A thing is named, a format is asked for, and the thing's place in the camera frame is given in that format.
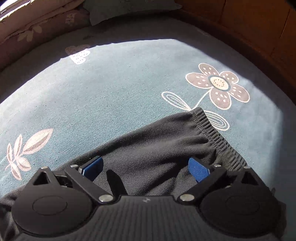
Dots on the folded floral quilt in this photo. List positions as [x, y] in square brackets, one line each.
[28, 24]

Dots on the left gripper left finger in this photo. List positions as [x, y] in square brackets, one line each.
[82, 178]

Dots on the black sweatpants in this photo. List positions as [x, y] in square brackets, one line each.
[146, 171]

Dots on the green grey pillow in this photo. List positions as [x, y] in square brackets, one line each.
[104, 10]

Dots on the wooden headboard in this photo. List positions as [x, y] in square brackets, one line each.
[263, 31]

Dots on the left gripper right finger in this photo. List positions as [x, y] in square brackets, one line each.
[207, 178]

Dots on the grey patterned bed sheet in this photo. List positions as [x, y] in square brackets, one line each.
[87, 87]

